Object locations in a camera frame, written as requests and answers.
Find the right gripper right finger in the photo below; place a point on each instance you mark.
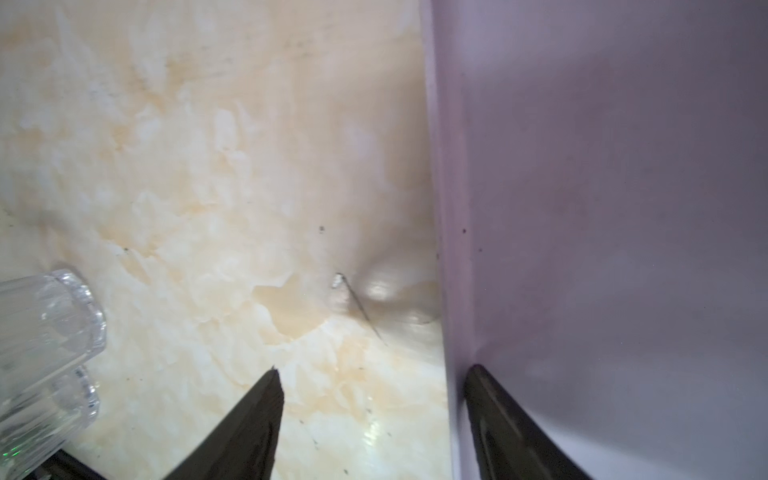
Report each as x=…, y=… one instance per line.
x=507, y=441

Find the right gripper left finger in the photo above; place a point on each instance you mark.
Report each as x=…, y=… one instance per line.
x=243, y=445

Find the lilac plastic tray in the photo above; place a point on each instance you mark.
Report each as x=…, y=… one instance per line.
x=600, y=172

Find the clear ribbed glass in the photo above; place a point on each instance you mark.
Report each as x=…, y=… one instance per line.
x=39, y=423
x=50, y=324

